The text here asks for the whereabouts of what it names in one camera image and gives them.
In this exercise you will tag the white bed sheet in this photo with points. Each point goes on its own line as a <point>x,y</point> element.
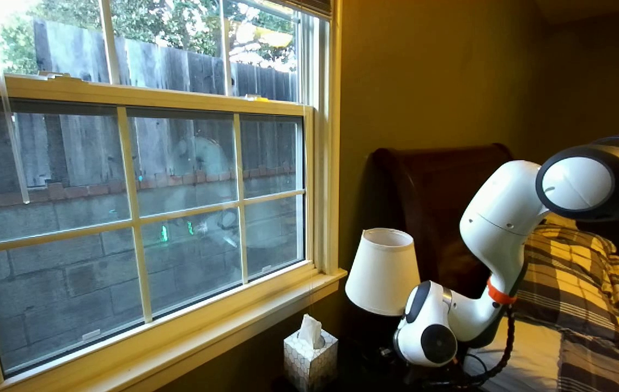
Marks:
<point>527,360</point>

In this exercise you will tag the dark wooden headboard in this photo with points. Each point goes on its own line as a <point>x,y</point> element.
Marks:
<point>432,196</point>

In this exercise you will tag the table lamp with white shade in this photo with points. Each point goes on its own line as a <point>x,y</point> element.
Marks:
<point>381,273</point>

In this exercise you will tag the plaid bed blanket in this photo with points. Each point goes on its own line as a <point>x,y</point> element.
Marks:
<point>599,312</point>

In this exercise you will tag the white tissue box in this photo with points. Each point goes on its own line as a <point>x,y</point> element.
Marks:
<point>310,355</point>

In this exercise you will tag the black side table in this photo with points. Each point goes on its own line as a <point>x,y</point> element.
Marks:
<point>367,363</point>

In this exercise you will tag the white framed window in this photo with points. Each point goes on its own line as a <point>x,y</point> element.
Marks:
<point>143,196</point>

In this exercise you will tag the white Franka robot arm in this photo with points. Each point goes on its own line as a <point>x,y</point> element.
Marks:
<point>502,226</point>

